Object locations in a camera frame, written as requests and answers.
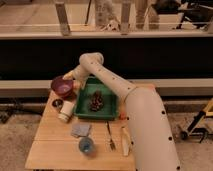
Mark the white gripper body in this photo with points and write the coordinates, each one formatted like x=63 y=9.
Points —
x=78 y=73

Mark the purple bowl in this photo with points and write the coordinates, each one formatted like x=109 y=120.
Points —
x=62 y=88

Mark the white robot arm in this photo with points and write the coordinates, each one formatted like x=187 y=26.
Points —
x=153 y=144

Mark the green plastic tray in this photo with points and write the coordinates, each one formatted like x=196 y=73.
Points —
x=110 y=109

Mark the dark grape bunch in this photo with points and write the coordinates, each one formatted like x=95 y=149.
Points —
x=96 y=101

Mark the white tipped cup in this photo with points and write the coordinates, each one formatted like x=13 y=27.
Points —
x=66 y=111

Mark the grey folded cloth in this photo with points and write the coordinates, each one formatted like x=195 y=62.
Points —
x=80 y=129

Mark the blue glass cup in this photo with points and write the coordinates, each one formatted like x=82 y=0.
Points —
x=86 y=145

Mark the metal fork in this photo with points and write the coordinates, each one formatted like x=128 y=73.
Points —
x=111 y=142

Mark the yellow black cart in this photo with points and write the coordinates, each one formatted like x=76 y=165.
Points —
x=193 y=129

